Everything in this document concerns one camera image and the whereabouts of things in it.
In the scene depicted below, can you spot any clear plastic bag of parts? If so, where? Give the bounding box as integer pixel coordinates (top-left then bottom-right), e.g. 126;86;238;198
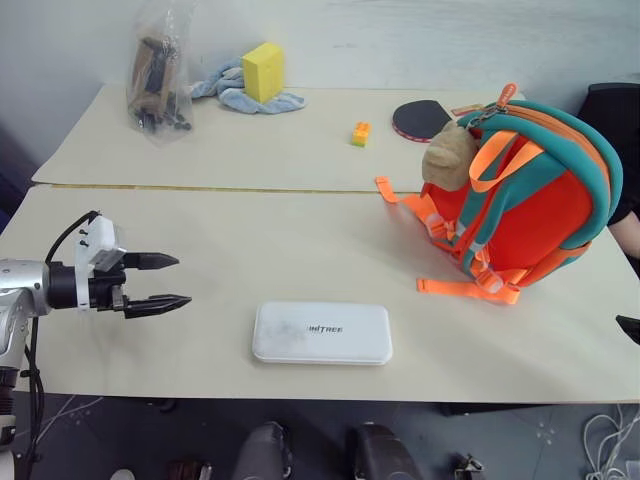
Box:
124;0;195;150

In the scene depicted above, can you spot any yellow orange green toy brick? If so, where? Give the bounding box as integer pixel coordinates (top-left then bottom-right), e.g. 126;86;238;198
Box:
350;120;373;149

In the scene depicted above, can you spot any orange and teal backpack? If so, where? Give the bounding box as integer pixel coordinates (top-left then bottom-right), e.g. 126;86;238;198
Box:
374;82;625;307

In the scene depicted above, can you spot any black chair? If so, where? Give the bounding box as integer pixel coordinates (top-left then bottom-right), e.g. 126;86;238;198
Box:
574;82;640;231

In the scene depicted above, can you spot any white floor cable bundle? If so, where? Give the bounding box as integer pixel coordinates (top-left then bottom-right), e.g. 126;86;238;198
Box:
581;402;640;480

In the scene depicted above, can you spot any beige plush toy keychain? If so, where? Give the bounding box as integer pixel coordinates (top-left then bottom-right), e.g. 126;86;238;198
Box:
422;119;481;192

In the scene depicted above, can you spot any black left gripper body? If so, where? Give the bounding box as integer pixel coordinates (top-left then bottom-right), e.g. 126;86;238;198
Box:
88;268;129;314

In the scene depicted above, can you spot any small metal floor clip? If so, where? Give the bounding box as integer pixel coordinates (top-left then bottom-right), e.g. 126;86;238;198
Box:
451;451;485;480

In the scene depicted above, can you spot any light blue towel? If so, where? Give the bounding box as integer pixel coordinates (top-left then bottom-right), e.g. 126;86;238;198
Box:
188;58;307;116

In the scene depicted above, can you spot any brown glossy floor object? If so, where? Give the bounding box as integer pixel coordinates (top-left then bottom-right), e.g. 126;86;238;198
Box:
166;458;215;480

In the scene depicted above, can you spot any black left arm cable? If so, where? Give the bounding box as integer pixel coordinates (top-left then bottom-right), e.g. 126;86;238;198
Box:
19;210;101;464

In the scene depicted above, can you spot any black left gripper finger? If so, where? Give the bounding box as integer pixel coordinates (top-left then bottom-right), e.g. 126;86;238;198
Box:
123;294;193;320
124;252;181;273

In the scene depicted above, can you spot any dark grey rounded shape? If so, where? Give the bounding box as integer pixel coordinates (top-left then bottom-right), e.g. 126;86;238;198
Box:
232;421;296;480

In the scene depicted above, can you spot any white rectangular case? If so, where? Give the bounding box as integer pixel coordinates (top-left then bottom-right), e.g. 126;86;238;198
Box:
251;300;394;367

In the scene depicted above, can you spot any black rounded shape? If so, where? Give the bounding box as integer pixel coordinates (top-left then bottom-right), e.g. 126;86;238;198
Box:
346;422;427;480

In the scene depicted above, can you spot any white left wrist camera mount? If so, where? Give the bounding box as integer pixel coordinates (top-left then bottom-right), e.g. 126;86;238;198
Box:
72;214;127;312

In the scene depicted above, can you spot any black table tennis paddle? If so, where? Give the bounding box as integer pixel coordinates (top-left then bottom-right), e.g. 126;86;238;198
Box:
391;99;484;144

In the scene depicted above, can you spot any yellow sponge block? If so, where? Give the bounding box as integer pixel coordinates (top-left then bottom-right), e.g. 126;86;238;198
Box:
241;42;286;103

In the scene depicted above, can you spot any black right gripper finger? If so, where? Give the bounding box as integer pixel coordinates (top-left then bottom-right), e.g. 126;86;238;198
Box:
615;314;640;346

